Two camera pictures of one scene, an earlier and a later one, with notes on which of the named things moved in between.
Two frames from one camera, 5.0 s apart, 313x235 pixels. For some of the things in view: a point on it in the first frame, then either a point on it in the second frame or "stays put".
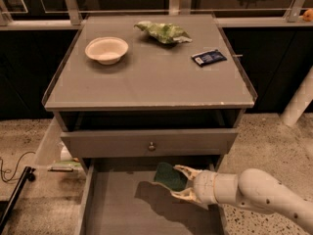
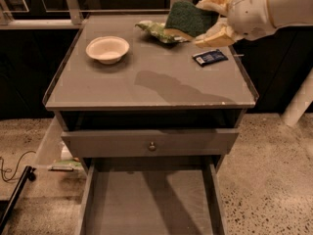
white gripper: x=204 y=186 -> x=250 y=13
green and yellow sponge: x=175 y=179 -> x=189 y=20
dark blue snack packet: x=206 y=58 stays put
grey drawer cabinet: x=132 y=91 stays put
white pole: x=299 y=101 stays put
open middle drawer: x=119 y=199 stays put
